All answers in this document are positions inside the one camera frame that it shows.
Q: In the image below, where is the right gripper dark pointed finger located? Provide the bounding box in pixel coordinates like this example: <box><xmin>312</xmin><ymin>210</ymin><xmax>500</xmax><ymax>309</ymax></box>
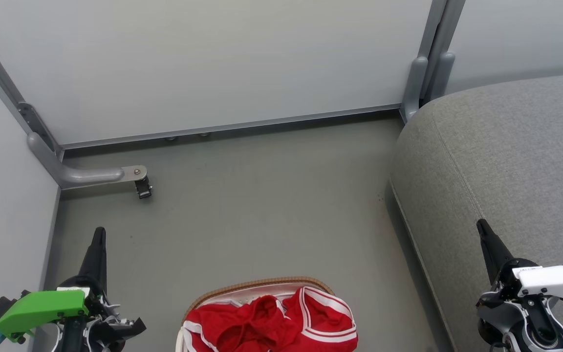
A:
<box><xmin>476</xmin><ymin>219</ymin><xmax>514</xmax><ymax>286</ymax></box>

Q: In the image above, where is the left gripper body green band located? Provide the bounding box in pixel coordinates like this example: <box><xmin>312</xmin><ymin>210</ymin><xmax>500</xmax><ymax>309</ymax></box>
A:
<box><xmin>0</xmin><ymin>276</ymin><xmax>146</xmax><ymax>352</ymax></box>

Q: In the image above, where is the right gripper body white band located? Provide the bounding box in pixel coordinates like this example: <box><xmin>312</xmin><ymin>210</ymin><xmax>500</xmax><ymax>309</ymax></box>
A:
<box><xmin>494</xmin><ymin>258</ymin><xmax>563</xmax><ymax>314</ymax></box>

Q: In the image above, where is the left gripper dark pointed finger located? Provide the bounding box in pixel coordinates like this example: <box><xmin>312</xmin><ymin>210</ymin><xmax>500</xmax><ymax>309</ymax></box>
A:
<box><xmin>78</xmin><ymin>227</ymin><xmax>108</xmax><ymax>295</ymax></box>

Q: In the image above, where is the red jersey with white trim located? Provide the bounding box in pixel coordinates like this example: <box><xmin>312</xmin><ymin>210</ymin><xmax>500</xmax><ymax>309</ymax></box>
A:
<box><xmin>182</xmin><ymin>286</ymin><xmax>359</xmax><ymax>352</ymax></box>

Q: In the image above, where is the grey fabric sofa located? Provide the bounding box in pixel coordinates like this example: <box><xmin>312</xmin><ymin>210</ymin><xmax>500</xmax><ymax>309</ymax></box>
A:
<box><xmin>390</xmin><ymin>71</ymin><xmax>563</xmax><ymax>352</ymax></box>

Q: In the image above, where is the black caster wheel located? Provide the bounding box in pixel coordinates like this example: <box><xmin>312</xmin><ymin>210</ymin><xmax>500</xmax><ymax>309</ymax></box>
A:
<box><xmin>134</xmin><ymin>177</ymin><xmax>153</xmax><ymax>199</ymax></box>

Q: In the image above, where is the grey partition support foot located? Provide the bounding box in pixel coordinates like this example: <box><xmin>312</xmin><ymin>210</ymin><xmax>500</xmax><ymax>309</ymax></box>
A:
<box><xmin>27</xmin><ymin>132</ymin><xmax>148</xmax><ymax>190</ymax></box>

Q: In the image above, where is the white laundry basket brown rim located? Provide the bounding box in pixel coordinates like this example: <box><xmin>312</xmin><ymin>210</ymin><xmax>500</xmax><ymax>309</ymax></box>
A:
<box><xmin>175</xmin><ymin>276</ymin><xmax>359</xmax><ymax>352</ymax></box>

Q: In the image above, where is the grey partition bottom rail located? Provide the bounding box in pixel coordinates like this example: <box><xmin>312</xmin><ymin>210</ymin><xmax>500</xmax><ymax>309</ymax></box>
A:
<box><xmin>59</xmin><ymin>103</ymin><xmax>402</xmax><ymax>150</ymax></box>

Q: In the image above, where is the grey partition double post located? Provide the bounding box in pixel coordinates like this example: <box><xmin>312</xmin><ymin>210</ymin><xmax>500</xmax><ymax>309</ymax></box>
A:
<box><xmin>401</xmin><ymin>0</ymin><xmax>466</xmax><ymax>123</ymax></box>

